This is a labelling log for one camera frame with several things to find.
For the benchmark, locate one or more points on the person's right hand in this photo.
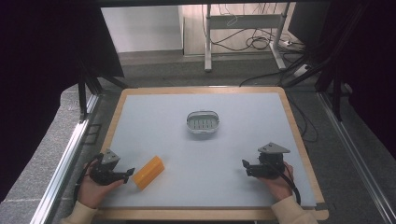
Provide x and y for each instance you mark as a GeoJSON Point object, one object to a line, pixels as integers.
{"type": "Point", "coordinates": [281, 186]}

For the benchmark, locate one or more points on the black curtain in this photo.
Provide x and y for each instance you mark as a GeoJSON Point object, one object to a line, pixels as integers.
{"type": "Point", "coordinates": [367, 62]}
{"type": "Point", "coordinates": [40, 68]}

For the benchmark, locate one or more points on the white power strip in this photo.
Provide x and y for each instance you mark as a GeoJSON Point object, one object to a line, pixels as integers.
{"type": "Point", "coordinates": [302, 70]}

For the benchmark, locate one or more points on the orange soap bar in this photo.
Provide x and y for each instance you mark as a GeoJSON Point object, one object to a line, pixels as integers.
{"type": "Point", "coordinates": [148, 173]}

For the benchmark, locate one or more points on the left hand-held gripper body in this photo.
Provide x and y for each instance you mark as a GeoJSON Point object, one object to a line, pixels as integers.
{"type": "Point", "coordinates": [104, 175]}

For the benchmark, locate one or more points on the aluminium rail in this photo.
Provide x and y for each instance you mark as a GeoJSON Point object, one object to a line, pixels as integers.
{"type": "Point", "coordinates": [355, 155]}
{"type": "Point", "coordinates": [67, 155]}

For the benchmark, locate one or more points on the black metal stand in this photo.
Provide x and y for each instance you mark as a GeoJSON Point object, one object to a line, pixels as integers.
{"type": "Point", "coordinates": [82, 96]}
{"type": "Point", "coordinates": [336, 93]}

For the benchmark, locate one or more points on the person's left hand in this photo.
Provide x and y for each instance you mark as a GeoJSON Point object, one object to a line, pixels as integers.
{"type": "Point", "coordinates": [91, 193]}

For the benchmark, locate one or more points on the grey soap dish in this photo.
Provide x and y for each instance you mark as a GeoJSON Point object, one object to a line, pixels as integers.
{"type": "Point", "coordinates": [203, 122]}

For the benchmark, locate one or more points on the white metal desk frame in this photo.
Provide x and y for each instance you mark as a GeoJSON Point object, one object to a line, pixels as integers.
{"type": "Point", "coordinates": [208, 40]}

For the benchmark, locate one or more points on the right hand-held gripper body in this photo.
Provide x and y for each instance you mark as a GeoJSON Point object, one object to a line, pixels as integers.
{"type": "Point", "coordinates": [269, 163]}

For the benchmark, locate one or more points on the white board panel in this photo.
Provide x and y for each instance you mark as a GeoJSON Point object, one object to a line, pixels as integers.
{"type": "Point", "coordinates": [141, 29]}

